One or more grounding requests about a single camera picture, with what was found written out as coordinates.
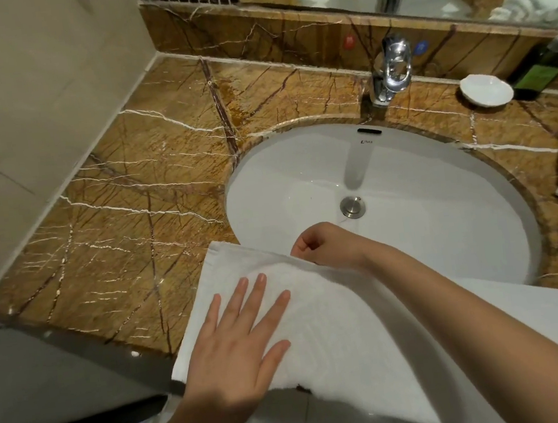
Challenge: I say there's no person's left hand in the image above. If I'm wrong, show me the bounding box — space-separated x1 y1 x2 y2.
171 270 304 420

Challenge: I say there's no person's right hand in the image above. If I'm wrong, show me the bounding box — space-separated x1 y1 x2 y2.
287 217 377 279

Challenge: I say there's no large white towel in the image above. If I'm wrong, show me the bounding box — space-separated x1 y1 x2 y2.
158 204 558 423

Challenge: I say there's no person's right forearm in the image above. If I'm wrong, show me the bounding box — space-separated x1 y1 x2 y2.
362 222 558 423

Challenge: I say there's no round metal drain stopper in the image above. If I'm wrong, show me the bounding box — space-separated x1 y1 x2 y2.
338 194 368 220

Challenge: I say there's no white oval sink basin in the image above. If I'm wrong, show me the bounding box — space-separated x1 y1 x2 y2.
217 102 548 318

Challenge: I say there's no chrome faucet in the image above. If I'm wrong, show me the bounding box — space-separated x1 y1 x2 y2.
364 33 417 108

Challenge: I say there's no white soap dish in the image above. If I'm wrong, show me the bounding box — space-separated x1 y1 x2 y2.
459 70 516 111

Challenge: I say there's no dark green bottle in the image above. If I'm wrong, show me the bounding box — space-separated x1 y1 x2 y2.
507 30 558 103

